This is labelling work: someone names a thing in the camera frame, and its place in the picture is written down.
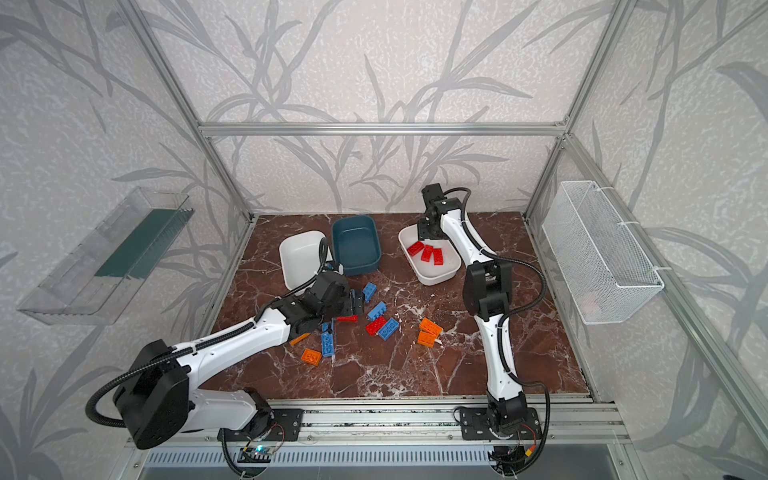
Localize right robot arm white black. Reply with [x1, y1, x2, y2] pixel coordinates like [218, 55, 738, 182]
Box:
[417, 183, 547, 437]

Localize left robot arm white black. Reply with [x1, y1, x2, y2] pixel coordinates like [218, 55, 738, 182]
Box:
[84, 239, 350, 450]

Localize orange brick front left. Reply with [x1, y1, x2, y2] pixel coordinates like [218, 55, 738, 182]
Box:
[301, 349, 323, 366]

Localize orange brick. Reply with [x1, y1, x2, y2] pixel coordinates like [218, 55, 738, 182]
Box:
[301, 349, 323, 366]
[419, 318, 443, 337]
[417, 331, 438, 348]

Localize right white plastic bin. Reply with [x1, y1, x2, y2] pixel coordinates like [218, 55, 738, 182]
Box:
[398, 224, 463, 286]

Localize white plastic bin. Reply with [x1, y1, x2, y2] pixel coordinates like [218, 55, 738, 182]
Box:
[398, 224, 463, 286]
[279, 230, 326, 290]

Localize orange hinged plate bricks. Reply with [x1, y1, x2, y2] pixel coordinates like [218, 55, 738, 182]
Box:
[289, 333, 311, 346]

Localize left white plastic bin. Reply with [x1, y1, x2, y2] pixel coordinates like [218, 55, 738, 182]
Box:
[279, 230, 326, 290]

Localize teal plastic bin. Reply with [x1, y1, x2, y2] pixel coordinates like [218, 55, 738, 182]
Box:
[331, 215, 382, 277]

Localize orange brick right upper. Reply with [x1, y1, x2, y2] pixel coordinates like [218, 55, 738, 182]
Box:
[419, 318, 443, 337]

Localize orange brick right lower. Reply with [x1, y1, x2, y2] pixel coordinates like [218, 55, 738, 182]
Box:
[417, 331, 438, 348]

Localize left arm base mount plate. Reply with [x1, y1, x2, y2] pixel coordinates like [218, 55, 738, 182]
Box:
[240, 408, 304, 442]

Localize left controller board with wires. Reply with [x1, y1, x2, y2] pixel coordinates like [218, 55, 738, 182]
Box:
[236, 442, 284, 466]

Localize controller board with wires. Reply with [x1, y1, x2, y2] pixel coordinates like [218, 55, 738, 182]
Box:
[488, 444, 538, 476]
[236, 442, 284, 466]

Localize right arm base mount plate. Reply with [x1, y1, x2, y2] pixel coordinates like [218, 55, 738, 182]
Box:
[452, 406, 543, 443]

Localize white wire mesh basket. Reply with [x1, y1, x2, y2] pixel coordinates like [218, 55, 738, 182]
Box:
[543, 180, 665, 325]

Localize right controller board with wires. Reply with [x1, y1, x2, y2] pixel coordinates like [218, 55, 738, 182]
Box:
[488, 444, 538, 476]

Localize clear plastic wall tray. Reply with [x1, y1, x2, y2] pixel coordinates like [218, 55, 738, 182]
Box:
[17, 187, 194, 326]

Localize aluminium front rail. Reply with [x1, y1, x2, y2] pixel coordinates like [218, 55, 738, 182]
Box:
[125, 395, 631, 448]

